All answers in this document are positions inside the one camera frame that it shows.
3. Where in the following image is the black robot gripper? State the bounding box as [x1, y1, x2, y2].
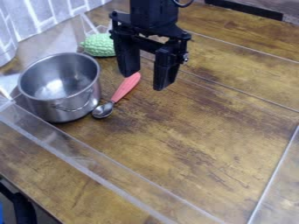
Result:
[109, 11, 192, 91]

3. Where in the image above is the pink handled metal spoon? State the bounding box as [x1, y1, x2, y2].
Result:
[92, 73, 141, 119]

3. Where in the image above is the stainless steel pot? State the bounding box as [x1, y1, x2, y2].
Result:
[17, 52, 100, 123]

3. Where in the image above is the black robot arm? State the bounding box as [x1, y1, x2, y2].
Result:
[109, 0, 193, 91]

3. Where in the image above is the green bitter melon toy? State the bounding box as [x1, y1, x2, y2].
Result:
[80, 33, 116, 57]

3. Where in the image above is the black bar at back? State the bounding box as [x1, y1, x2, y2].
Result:
[204, 0, 284, 21]

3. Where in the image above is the clear acrylic barrier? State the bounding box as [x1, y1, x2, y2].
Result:
[0, 10, 299, 224]

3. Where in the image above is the black table leg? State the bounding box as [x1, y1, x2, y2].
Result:
[0, 182, 37, 224]

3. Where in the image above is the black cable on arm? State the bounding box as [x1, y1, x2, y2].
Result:
[172, 0, 195, 9]

